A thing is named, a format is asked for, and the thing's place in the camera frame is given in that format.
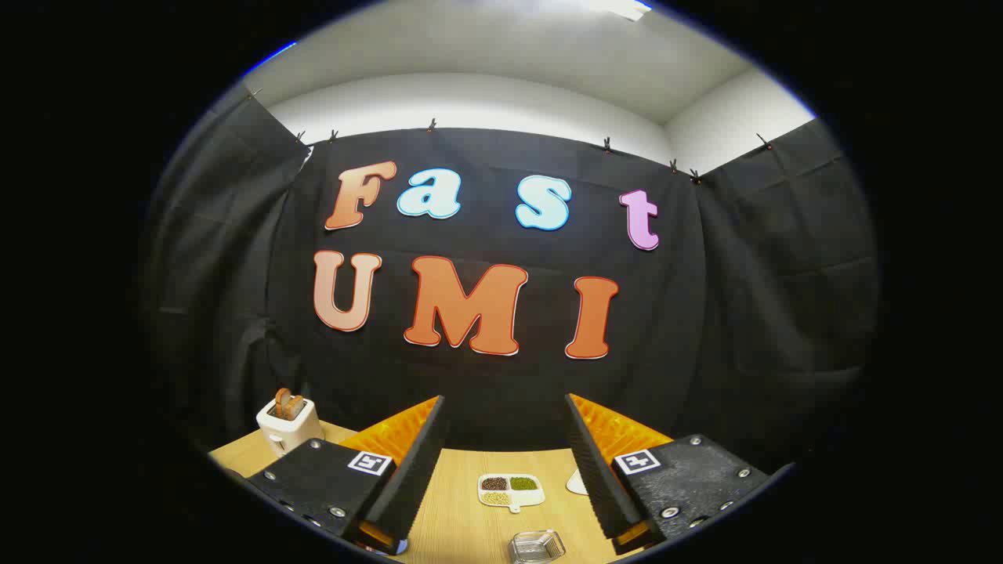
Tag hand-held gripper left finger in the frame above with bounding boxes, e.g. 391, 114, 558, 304
244, 395, 453, 555

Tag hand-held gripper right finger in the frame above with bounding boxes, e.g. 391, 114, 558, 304
564, 393, 796, 555

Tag white divided dish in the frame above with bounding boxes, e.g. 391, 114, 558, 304
478, 473, 546, 515

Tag white toaster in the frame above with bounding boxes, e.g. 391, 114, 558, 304
256, 397, 324, 457

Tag row of black clips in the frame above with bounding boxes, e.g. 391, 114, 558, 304
249, 88, 775, 186

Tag ceiling light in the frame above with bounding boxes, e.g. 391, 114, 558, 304
588, 0, 653, 22

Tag metal wire cutlery rack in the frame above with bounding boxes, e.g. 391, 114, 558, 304
509, 530, 567, 564

